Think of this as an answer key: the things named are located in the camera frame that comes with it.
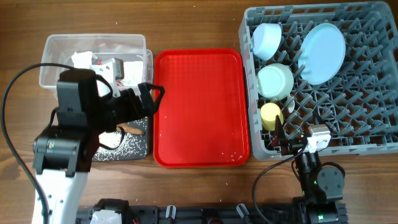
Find black plastic tray bin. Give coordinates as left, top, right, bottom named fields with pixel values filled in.
left=91, top=116, right=150, bottom=162

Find light green bowl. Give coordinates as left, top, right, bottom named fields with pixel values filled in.
left=256, top=63, right=294, bottom=100

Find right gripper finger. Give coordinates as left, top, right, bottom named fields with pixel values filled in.
left=312, top=110, right=333, bottom=134
left=271, top=115, right=289, bottom=147

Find brown carrot-shaped food scrap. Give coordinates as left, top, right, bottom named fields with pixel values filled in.
left=118, top=123, right=146, bottom=135

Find white plastic spoon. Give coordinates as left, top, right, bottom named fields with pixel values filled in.
left=285, top=95, right=295, bottom=113

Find rice and food leftovers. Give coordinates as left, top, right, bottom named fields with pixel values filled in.
left=93, top=117, right=149, bottom=161

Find red plastic tray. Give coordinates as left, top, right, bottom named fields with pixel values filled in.
left=153, top=49, right=250, bottom=168

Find small light blue bowl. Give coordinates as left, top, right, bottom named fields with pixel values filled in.
left=251, top=23, right=282, bottom=60

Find white tissue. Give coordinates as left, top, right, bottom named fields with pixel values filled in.
left=121, top=61, right=144, bottom=86
left=71, top=51, right=93, bottom=69

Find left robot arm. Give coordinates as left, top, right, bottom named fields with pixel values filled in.
left=32, top=67, right=165, bottom=223

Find grey dishwasher rack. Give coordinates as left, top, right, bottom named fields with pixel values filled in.
left=239, top=1, right=397, bottom=161

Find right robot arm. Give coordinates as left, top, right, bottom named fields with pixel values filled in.
left=271, top=112, right=348, bottom=223

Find yellow plastic cup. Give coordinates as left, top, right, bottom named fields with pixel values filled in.
left=260, top=103, right=284, bottom=131

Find clear plastic bin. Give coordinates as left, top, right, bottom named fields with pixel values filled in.
left=42, top=34, right=154, bottom=96

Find light blue plate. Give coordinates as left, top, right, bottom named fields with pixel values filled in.
left=298, top=23, right=346, bottom=85

